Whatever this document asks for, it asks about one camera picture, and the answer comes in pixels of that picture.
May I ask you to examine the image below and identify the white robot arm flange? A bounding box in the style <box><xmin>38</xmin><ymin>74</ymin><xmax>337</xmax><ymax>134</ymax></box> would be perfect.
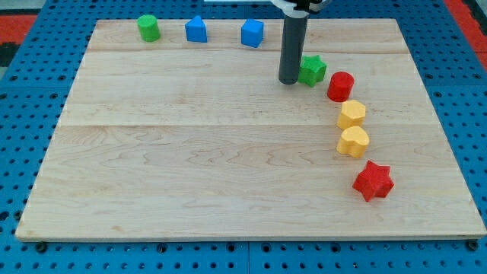
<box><xmin>270</xmin><ymin>0</ymin><xmax>332</xmax><ymax>18</ymax></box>

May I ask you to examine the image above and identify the green star block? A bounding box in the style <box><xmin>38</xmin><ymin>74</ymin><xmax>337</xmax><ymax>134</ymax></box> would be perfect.
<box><xmin>298</xmin><ymin>55</ymin><xmax>327</xmax><ymax>88</ymax></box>

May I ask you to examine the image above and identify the blue cube block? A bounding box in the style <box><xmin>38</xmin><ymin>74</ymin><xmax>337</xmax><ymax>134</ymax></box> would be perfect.
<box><xmin>240</xmin><ymin>19</ymin><xmax>264</xmax><ymax>48</ymax></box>

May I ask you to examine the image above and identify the red star block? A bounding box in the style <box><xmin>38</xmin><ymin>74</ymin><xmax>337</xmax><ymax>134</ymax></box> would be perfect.
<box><xmin>352</xmin><ymin>160</ymin><xmax>394</xmax><ymax>202</ymax></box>

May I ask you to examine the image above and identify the wooden board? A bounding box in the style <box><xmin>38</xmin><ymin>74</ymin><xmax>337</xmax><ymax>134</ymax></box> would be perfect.
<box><xmin>15</xmin><ymin>19</ymin><xmax>486</xmax><ymax>242</ymax></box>

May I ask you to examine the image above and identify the red cylinder block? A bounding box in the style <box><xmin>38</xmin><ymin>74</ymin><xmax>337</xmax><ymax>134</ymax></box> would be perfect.
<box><xmin>326</xmin><ymin>72</ymin><xmax>355</xmax><ymax>102</ymax></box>

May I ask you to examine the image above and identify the yellow heart block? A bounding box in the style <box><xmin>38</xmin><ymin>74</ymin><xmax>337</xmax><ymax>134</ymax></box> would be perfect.
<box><xmin>336</xmin><ymin>126</ymin><xmax>370</xmax><ymax>158</ymax></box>

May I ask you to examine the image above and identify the yellow hexagon block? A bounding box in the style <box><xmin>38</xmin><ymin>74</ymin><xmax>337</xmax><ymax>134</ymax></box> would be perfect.
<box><xmin>336</xmin><ymin>100</ymin><xmax>366</xmax><ymax>129</ymax></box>

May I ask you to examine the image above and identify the blue triangular prism block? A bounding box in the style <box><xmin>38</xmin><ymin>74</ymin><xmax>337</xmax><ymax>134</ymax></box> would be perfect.
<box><xmin>185</xmin><ymin>15</ymin><xmax>208</xmax><ymax>43</ymax></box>

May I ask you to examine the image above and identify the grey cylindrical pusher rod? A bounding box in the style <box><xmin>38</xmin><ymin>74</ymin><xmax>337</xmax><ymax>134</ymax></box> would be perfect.
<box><xmin>279</xmin><ymin>15</ymin><xmax>309</xmax><ymax>84</ymax></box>

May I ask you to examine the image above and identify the green cylinder block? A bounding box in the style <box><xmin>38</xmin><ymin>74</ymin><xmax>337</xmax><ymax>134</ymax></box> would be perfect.
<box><xmin>137</xmin><ymin>14</ymin><xmax>161</xmax><ymax>42</ymax></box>

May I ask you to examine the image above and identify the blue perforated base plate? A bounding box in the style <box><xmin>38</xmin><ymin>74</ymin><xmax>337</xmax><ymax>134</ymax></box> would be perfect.
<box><xmin>1</xmin><ymin>0</ymin><xmax>486</xmax><ymax>273</ymax></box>

